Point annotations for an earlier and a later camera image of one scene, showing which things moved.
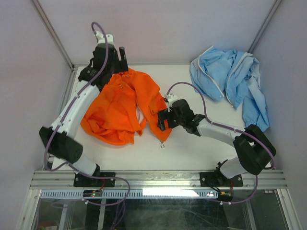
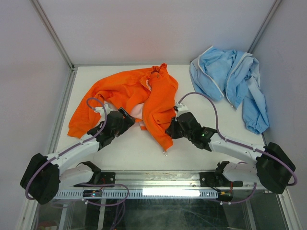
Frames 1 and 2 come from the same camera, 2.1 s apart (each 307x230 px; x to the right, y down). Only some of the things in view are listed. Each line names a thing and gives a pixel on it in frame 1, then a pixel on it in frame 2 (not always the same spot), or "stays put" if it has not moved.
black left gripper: [122, 64] to [129, 120]
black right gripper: [163, 115] to [171, 130]
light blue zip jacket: [235, 75] stays put
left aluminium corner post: [48, 24] stays put
